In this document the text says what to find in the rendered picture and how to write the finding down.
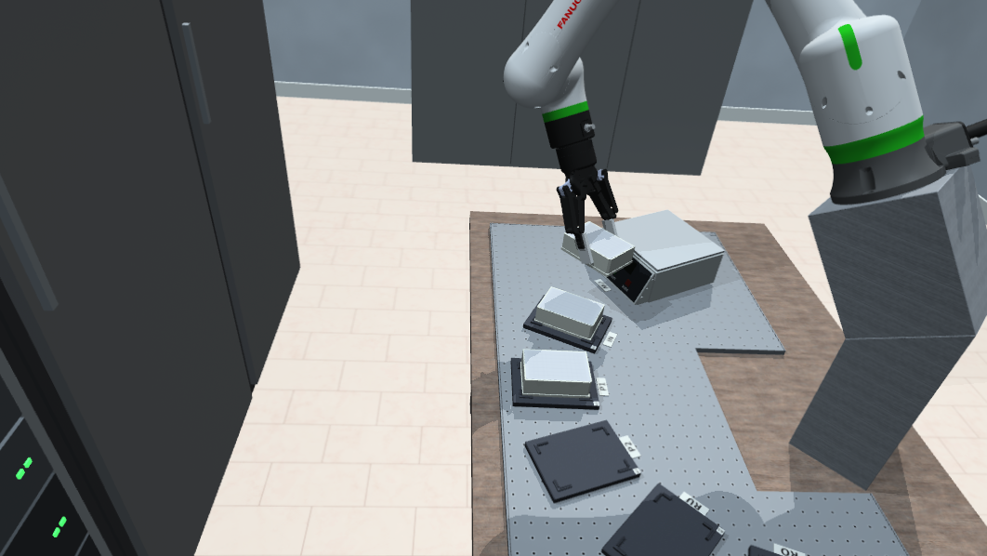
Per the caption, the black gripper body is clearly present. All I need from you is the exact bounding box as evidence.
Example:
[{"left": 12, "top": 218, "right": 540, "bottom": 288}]
[{"left": 556, "top": 139, "right": 598, "bottom": 196}]

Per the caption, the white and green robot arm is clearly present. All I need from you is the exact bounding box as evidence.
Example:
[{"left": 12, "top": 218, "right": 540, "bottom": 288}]
[{"left": 504, "top": 0, "right": 987, "bottom": 205}]

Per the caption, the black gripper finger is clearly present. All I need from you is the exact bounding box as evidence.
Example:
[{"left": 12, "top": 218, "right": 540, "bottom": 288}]
[
  {"left": 557, "top": 178, "right": 594, "bottom": 264},
  {"left": 587, "top": 169, "right": 619, "bottom": 237}
]

